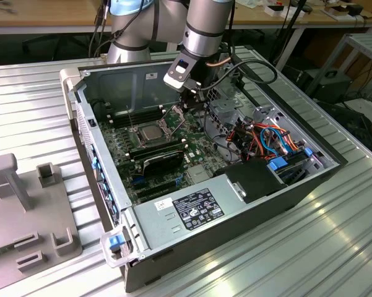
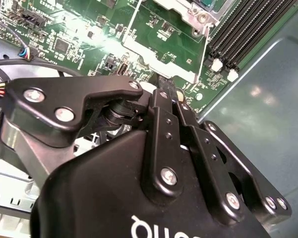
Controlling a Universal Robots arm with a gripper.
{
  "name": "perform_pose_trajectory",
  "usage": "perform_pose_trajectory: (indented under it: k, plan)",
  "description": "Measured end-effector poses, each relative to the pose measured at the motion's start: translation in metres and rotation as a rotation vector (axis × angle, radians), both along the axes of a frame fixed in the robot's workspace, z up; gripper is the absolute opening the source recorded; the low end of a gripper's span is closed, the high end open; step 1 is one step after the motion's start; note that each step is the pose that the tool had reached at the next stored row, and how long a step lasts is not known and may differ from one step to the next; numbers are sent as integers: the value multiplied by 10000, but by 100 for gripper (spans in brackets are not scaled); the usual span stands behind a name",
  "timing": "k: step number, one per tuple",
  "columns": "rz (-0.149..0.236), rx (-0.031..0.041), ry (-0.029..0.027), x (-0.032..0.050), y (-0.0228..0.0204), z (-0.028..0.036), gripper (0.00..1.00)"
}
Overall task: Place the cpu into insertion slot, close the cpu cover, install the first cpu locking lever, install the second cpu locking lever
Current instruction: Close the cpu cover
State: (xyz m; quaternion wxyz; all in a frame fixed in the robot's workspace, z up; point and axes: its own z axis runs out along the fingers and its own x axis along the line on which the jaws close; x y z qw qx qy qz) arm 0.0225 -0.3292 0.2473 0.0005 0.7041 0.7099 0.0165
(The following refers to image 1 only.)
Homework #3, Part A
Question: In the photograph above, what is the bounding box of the silver CPU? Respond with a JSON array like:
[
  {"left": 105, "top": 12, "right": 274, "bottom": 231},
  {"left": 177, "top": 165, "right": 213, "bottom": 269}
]
[{"left": 138, "top": 125, "right": 165, "bottom": 144}]

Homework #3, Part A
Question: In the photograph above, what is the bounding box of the black CPU socket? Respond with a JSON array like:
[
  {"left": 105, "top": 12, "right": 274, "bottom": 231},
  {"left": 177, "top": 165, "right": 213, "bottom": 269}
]
[{"left": 132, "top": 120, "right": 176, "bottom": 149}]

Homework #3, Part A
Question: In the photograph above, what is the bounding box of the small black device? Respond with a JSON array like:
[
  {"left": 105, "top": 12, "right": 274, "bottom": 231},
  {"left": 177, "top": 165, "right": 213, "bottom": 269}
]
[{"left": 348, "top": 3, "right": 365, "bottom": 17}]

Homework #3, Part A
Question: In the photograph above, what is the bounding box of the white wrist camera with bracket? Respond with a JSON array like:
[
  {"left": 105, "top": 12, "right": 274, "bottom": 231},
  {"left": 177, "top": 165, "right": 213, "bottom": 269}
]
[{"left": 163, "top": 51, "right": 199, "bottom": 91}]

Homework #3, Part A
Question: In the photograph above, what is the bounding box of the metal shelf frame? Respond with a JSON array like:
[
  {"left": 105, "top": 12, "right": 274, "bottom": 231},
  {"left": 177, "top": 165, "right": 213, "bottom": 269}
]
[{"left": 305, "top": 32, "right": 372, "bottom": 97}]

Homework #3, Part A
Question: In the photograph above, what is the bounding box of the silver drive cage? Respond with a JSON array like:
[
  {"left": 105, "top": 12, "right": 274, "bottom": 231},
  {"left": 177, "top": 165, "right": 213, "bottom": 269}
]
[{"left": 204, "top": 92, "right": 240, "bottom": 161}]

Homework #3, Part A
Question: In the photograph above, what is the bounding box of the black expansion slot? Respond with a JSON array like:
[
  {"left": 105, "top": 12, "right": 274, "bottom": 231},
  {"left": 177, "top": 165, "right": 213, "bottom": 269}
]
[
  {"left": 139, "top": 187, "right": 176, "bottom": 202},
  {"left": 136, "top": 178, "right": 178, "bottom": 195}
]

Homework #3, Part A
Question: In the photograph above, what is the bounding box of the white box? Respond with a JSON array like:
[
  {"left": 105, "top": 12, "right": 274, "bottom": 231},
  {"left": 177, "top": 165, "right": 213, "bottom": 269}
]
[{"left": 264, "top": 3, "right": 305, "bottom": 18}]

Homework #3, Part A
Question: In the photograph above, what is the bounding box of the black plastic shroud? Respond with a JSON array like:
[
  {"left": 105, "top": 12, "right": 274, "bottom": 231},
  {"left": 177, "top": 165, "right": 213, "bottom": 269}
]
[{"left": 213, "top": 159, "right": 287, "bottom": 204}]

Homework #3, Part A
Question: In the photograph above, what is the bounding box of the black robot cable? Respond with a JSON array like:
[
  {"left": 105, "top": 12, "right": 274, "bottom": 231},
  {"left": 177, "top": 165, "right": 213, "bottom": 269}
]
[{"left": 204, "top": 59, "right": 279, "bottom": 91}]

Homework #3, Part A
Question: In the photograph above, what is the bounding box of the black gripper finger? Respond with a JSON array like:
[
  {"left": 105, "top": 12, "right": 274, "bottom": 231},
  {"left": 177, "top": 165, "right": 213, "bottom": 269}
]
[
  {"left": 192, "top": 89, "right": 210, "bottom": 109},
  {"left": 178, "top": 90, "right": 193, "bottom": 114}
]

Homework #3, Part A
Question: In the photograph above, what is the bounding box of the clear latch with blue clip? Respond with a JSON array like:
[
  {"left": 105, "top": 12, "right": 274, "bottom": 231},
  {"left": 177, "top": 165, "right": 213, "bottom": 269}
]
[{"left": 99, "top": 225, "right": 134, "bottom": 269}]

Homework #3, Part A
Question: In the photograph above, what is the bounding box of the blue disk carrier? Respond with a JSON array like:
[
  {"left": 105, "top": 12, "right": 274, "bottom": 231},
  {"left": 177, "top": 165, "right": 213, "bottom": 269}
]
[{"left": 267, "top": 155, "right": 291, "bottom": 174}]

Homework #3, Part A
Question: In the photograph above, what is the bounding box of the green motherboard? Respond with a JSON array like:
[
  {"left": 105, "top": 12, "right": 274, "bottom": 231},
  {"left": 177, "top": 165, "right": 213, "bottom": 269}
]
[{"left": 97, "top": 105, "right": 218, "bottom": 205}]

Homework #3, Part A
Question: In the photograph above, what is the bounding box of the black box with handle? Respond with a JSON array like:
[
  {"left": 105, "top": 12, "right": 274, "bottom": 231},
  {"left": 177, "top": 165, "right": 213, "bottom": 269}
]
[{"left": 314, "top": 68, "right": 353, "bottom": 105}]

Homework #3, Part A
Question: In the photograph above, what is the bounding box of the wooden desk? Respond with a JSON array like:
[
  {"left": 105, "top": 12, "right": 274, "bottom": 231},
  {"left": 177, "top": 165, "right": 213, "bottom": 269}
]
[{"left": 0, "top": 0, "right": 372, "bottom": 35}]

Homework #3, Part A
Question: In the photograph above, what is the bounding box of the silver power supply unit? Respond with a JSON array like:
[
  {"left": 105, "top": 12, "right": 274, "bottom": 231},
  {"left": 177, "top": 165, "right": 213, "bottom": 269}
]
[{"left": 132, "top": 173, "right": 247, "bottom": 252}]

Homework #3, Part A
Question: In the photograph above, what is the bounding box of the grey parts rack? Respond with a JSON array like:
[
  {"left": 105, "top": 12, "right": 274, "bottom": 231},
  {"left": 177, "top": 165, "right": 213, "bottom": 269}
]
[{"left": 0, "top": 153, "right": 83, "bottom": 273}]

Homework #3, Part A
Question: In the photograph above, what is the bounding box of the grey hanging cable bundle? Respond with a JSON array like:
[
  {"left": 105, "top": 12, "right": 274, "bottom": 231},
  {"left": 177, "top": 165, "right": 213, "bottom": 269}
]
[{"left": 89, "top": 0, "right": 113, "bottom": 59}]

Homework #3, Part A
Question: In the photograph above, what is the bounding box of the silver metal bracket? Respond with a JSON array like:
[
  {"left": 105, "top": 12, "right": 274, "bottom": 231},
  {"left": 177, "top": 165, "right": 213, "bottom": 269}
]
[{"left": 253, "top": 105, "right": 286, "bottom": 128}]

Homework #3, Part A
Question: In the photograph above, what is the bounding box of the black RAM slot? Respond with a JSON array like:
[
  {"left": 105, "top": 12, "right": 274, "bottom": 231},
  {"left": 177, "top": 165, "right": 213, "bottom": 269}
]
[
  {"left": 111, "top": 110, "right": 167, "bottom": 128},
  {"left": 108, "top": 105, "right": 164, "bottom": 121}
]

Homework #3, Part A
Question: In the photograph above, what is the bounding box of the silver chipset heatsink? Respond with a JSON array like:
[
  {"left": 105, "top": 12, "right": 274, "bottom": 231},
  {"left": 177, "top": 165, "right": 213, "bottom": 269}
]
[{"left": 187, "top": 165, "right": 213, "bottom": 184}]

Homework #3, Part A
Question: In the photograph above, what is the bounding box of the blue wire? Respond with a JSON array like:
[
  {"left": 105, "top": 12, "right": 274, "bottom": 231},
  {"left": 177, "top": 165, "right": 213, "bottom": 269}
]
[{"left": 260, "top": 126, "right": 291, "bottom": 155}]

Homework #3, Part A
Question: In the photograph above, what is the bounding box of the black graphics card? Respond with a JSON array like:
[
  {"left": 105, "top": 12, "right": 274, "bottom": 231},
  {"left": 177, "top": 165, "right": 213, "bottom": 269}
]
[{"left": 141, "top": 148, "right": 186, "bottom": 178}]

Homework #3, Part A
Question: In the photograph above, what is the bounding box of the metal socket cover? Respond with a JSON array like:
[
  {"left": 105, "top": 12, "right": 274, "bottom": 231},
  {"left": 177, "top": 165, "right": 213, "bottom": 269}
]
[{"left": 162, "top": 105, "right": 187, "bottom": 134}]

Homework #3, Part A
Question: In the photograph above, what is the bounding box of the orange wire bundle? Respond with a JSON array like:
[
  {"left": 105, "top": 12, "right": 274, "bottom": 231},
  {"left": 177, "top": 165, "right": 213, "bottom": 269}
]
[{"left": 230, "top": 123, "right": 300, "bottom": 155}]

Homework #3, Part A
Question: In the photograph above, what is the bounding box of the brown cardboard box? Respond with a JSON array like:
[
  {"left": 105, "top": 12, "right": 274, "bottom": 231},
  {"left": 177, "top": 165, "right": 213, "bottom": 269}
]
[{"left": 323, "top": 5, "right": 350, "bottom": 22}]

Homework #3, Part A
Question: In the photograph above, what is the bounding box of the open grey PC case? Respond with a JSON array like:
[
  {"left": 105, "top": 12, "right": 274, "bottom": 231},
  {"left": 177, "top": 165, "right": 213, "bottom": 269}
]
[{"left": 59, "top": 52, "right": 349, "bottom": 293}]

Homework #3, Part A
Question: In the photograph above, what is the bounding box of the black RAM stick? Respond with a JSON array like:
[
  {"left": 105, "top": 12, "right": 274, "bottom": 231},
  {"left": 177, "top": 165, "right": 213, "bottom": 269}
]
[{"left": 129, "top": 144, "right": 188, "bottom": 162}]

